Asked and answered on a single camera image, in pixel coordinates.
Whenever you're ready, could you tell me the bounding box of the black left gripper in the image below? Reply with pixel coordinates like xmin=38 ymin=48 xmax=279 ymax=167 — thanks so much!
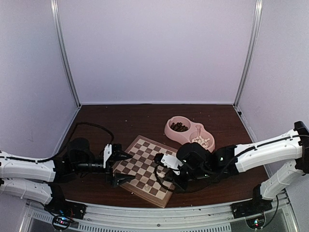
xmin=73 ymin=149 xmax=135 ymax=188

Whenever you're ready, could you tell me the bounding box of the pink double bowl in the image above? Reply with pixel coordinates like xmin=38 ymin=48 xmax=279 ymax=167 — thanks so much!
xmin=164 ymin=116 xmax=215 ymax=152

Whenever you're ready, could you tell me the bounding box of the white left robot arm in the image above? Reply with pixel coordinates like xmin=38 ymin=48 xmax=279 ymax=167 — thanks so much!
xmin=0 ymin=138 xmax=135 ymax=215

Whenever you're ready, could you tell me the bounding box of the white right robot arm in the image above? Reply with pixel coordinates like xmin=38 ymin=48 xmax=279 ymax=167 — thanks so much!
xmin=160 ymin=121 xmax=309 ymax=214

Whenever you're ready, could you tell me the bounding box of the wooden chess board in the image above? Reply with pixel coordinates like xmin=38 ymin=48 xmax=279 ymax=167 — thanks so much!
xmin=113 ymin=135 xmax=177 ymax=208

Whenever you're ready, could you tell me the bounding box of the white chess pieces pile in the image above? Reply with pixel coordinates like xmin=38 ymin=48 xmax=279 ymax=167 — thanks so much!
xmin=191 ymin=136 xmax=210 ymax=148

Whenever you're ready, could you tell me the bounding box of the dark chess pieces pile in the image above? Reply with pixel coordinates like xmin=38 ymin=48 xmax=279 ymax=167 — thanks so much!
xmin=170 ymin=122 xmax=189 ymax=132

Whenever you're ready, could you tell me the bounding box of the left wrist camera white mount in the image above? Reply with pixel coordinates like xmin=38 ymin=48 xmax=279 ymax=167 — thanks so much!
xmin=103 ymin=144 xmax=122 ymax=169

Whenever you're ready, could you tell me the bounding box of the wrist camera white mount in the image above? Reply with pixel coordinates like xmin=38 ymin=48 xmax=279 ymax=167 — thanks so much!
xmin=103 ymin=144 xmax=122 ymax=169
xmin=154 ymin=153 xmax=183 ymax=171

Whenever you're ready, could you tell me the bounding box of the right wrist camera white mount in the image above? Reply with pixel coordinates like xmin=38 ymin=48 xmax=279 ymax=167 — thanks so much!
xmin=154 ymin=153 xmax=183 ymax=171

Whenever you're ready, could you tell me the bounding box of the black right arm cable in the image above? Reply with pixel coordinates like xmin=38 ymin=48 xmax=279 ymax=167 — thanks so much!
xmin=153 ymin=164 xmax=211 ymax=194

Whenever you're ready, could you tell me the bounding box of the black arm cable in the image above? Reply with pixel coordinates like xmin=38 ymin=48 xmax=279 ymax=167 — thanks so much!
xmin=48 ymin=122 xmax=114 ymax=161
xmin=153 ymin=164 xmax=211 ymax=194

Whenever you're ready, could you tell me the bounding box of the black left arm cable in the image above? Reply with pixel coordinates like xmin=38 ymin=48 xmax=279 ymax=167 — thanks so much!
xmin=48 ymin=122 xmax=114 ymax=161

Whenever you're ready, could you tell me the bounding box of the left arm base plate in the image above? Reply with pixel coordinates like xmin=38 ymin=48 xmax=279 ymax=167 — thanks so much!
xmin=44 ymin=201 xmax=86 ymax=219

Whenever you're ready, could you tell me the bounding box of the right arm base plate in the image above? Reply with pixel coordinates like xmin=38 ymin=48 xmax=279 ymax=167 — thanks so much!
xmin=231 ymin=199 xmax=272 ymax=219

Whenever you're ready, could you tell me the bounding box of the front aluminium rail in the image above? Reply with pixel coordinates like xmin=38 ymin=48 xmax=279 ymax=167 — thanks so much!
xmin=17 ymin=192 xmax=300 ymax=232

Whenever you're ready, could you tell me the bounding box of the left aluminium frame post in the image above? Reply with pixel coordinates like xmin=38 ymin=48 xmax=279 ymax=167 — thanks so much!
xmin=50 ymin=0 xmax=81 ymax=108

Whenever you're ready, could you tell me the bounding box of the aluminium frame post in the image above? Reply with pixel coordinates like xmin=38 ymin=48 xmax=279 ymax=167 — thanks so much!
xmin=50 ymin=0 xmax=81 ymax=108
xmin=233 ymin=0 xmax=263 ymax=109

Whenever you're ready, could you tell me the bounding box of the right aluminium frame post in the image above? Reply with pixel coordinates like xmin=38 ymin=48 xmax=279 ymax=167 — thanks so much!
xmin=233 ymin=0 xmax=263 ymax=109

